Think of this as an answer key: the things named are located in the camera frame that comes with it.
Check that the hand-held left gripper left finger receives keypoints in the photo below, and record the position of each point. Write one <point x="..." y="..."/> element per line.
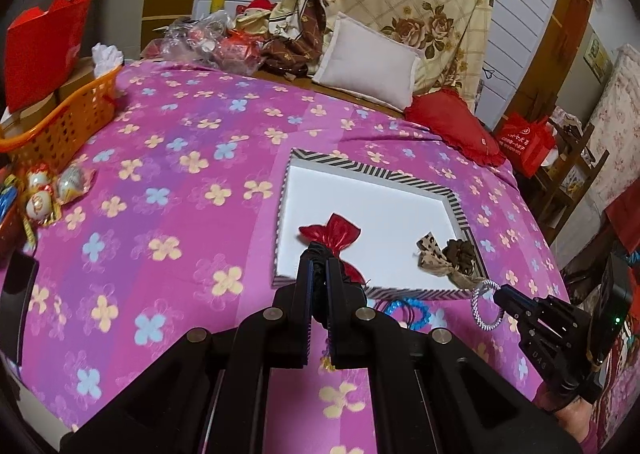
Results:
<point x="306" y="314"/>

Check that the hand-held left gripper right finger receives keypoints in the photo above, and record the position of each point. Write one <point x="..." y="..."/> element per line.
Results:
<point x="336" y="324"/>

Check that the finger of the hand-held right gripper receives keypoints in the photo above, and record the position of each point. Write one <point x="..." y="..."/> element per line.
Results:
<point x="512" y="298"/>
<point x="519" y="321"/>

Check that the striped shallow cardboard box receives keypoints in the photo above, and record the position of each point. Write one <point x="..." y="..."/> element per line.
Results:
<point x="350" y="194"/>

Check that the person's right hand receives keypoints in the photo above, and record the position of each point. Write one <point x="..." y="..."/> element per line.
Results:
<point x="567" y="411"/>

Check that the brown scrunchie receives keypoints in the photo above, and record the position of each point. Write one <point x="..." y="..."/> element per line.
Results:
<point x="462" y="259"/>

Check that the wooden shelf rack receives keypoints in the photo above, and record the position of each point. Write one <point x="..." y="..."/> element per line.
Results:
<point x="572" y="153"/>

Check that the red tote bag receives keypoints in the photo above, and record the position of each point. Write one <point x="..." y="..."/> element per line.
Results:
<point x="525" y="141"/>

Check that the pink flowered bedsheet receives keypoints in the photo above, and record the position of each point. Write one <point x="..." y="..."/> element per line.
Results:
<point x="175" y="184"/>

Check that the red frilled cushion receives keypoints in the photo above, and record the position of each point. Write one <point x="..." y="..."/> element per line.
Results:
<point x="450" y="123"/>

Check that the small white pillow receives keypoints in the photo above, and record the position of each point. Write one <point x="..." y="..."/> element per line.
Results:
<point x="365" y="63"/>

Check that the foil-wrapped candy ball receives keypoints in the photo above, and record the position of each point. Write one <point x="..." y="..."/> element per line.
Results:
<point x="40" y="206"/>
<point x="39" y="178"/>
<point x="75" y="184"/>

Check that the red wrapped package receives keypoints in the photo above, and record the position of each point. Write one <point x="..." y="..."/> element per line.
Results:
<point x="240" y="51"/>

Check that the black flat object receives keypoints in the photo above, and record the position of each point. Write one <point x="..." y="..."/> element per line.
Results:
<point x="15" y="304"/>

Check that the brown floral blanket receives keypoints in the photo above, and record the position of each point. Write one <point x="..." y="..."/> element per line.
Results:
<point x="315" y="18"/>

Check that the orange plastic basket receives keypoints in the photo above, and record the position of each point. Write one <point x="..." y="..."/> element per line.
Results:
<point x="75" y="128"/>

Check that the clear plastic bag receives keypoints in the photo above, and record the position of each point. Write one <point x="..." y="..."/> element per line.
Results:
<point x="195" y="38"/>

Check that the red plush toy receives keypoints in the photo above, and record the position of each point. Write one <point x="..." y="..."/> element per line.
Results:
<point x="255" y="11"/>

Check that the white tissue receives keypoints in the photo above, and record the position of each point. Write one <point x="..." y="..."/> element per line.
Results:
<point x="107" y="56"/>

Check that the red paper bag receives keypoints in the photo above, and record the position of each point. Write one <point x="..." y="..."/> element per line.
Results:
<point x="45" y="48"/>

